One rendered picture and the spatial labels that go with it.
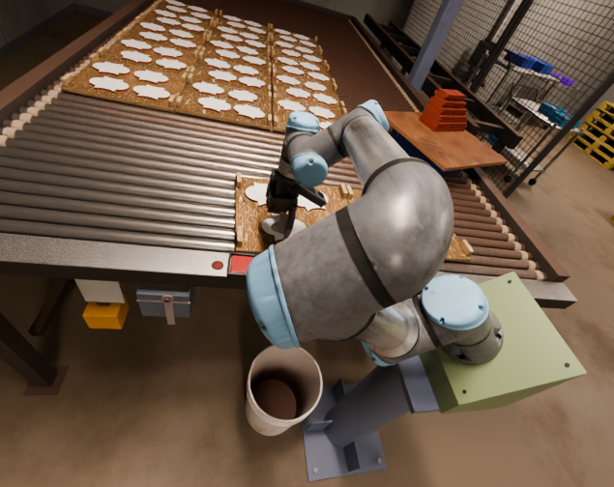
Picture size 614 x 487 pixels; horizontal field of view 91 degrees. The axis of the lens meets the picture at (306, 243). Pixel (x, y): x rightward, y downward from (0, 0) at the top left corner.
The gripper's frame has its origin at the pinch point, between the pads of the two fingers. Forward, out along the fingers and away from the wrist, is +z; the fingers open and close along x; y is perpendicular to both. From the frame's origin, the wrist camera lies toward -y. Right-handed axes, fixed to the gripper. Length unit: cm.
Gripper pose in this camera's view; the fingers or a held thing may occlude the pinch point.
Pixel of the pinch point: (284, 227)
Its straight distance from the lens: 94.6
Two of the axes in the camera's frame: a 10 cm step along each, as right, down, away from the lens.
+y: -9.6, -0.5, -2.9
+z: -2.4, 6.8, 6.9
